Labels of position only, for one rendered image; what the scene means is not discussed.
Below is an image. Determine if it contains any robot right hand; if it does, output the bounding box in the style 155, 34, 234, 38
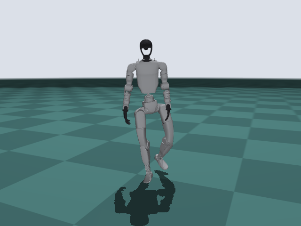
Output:
123, 106, 130, 125

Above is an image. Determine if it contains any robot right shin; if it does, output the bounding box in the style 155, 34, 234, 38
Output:
140, 146, 151, 174

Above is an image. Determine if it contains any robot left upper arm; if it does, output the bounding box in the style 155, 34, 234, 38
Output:
158, 62, 169, 90

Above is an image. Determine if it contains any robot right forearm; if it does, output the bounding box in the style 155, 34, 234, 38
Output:
123, 85, 131, 109

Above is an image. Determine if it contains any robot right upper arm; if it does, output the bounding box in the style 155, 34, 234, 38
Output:
125, 63, 136, 92

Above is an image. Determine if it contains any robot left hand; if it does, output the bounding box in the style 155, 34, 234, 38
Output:
163, 104, 171, 124

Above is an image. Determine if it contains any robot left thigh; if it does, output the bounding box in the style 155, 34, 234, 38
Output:
158, 104, 174, 146

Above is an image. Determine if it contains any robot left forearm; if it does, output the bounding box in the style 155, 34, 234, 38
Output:
163, 84, 171, 108

